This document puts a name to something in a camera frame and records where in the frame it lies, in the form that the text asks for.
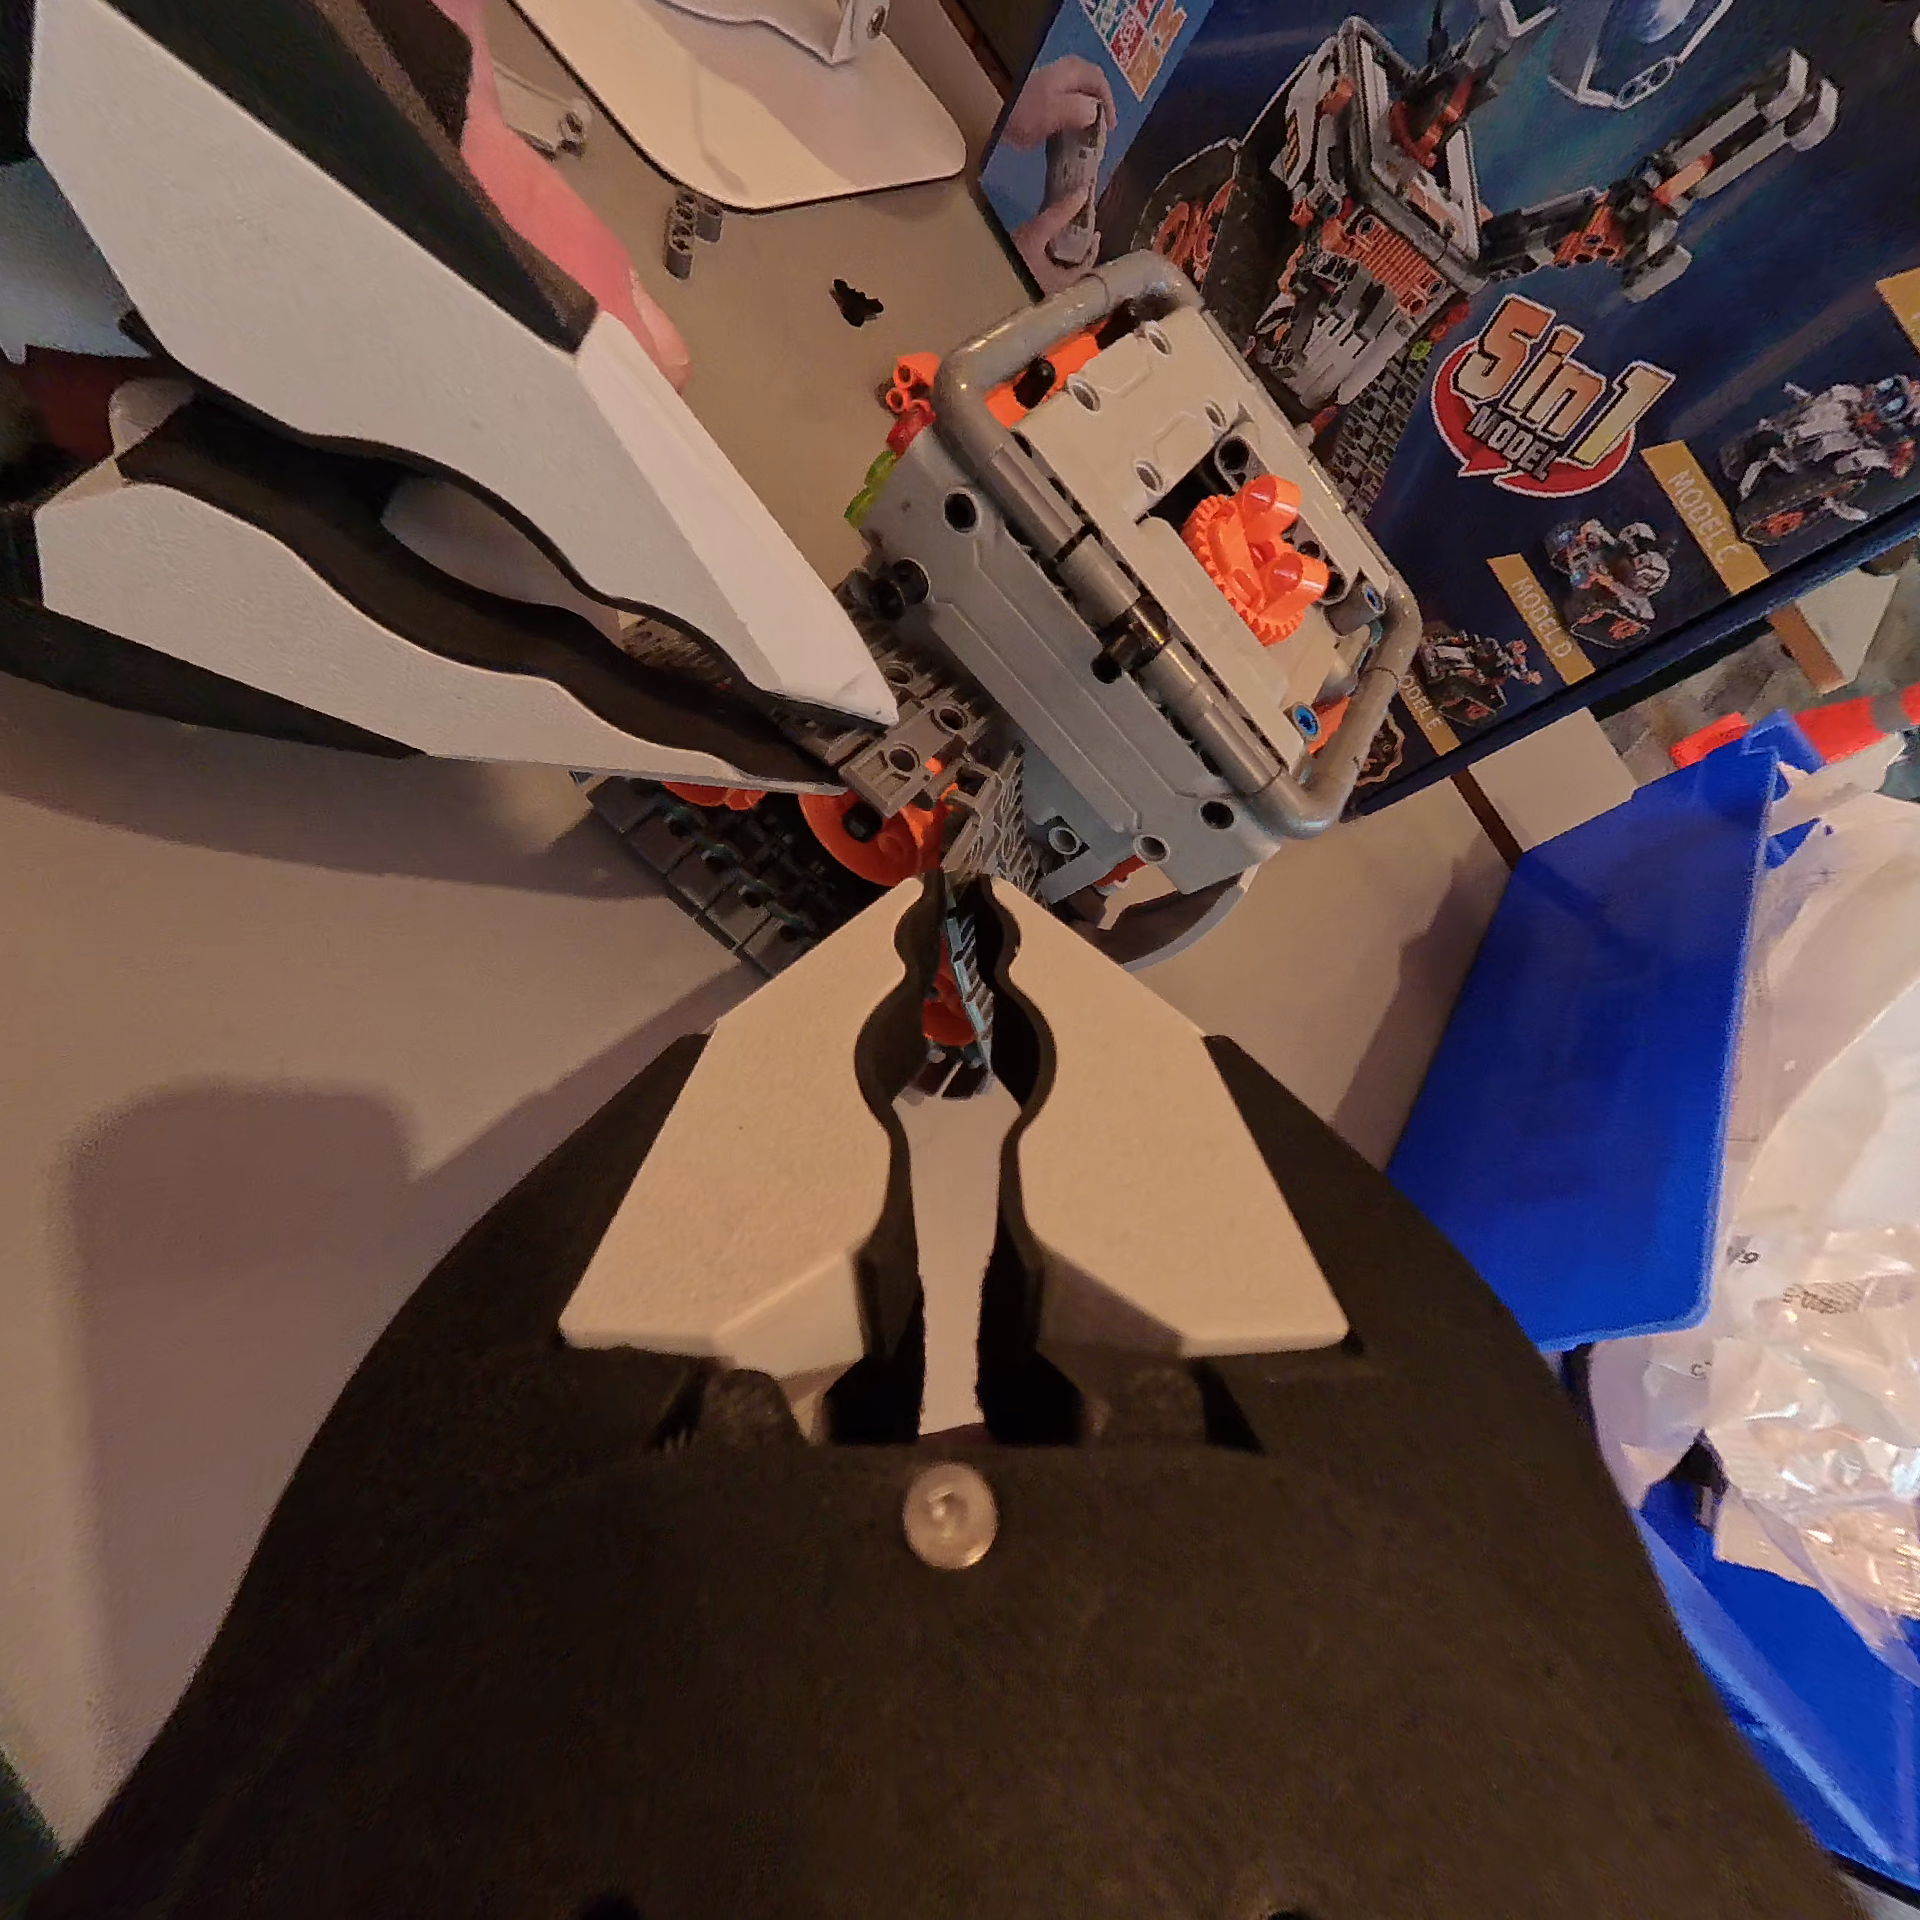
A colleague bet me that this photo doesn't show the clear plastic bags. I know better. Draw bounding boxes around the clear plastic bags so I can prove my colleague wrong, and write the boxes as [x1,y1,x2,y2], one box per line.
[1590,766,1920,1682]

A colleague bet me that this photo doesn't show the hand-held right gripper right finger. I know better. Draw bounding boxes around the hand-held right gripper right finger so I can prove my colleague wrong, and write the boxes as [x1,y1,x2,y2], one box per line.
[983,878,1354,1446]

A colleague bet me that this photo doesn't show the grey orange toy block vehicle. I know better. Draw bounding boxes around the grey orange toy block vehicle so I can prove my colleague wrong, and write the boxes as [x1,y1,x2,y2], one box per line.
[660,247,1427,1059]

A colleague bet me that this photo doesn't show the white lamp base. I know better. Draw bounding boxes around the white lamp base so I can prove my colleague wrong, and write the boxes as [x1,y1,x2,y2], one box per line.
[507,0,968,214]

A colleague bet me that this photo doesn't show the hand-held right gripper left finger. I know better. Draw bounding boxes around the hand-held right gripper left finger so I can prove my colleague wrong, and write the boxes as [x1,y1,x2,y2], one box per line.
[559,878,928,1446]

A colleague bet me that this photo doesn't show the light grey curved panel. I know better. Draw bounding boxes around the light grey curved panel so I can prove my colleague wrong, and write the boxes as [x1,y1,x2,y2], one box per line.
[492,67,591,158]

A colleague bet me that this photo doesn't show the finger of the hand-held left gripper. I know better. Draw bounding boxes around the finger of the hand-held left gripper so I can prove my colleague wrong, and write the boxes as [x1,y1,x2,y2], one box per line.
[30,462,853,800]
[27,0,902,732]

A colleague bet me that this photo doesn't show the blue plastic bin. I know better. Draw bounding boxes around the blue plastic bin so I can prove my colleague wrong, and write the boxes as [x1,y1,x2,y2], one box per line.
[1388,711,1920,1883]

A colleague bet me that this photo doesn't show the orange grey rod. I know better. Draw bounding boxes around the orange grey rod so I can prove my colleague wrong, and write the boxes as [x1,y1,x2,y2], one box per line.
[1669,682,1920,770]

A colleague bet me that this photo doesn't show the blue printed toy box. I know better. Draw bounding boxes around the blue printed toy box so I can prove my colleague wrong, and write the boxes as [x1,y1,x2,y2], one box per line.
[975,0,1920,819]

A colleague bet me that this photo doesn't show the grey toy track chain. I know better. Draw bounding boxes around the grey toy track chain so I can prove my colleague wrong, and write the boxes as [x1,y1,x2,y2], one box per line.
[576,600,1040,1088]

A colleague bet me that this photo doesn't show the person's left hand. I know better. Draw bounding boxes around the person's left hand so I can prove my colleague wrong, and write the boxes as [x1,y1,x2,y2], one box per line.
[435,0,695,388]

